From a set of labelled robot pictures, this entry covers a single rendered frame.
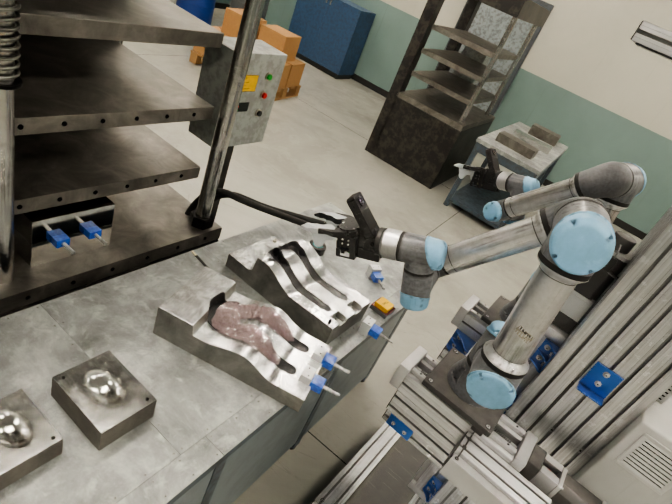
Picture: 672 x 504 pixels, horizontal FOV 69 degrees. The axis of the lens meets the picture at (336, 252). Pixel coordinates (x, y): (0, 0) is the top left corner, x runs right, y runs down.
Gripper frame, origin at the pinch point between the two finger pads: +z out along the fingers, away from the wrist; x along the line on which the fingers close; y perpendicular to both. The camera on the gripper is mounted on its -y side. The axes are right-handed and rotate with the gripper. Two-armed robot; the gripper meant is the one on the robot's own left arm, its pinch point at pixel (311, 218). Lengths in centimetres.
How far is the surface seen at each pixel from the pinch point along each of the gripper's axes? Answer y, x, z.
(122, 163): 4, 17, 83
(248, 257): 39, 30, 42
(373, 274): 57, 67, 4
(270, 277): 39, 22, 28
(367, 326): 57, 32, -6
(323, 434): 140, 44, 16
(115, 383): 36, -42, 34
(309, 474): 139, 22, 12
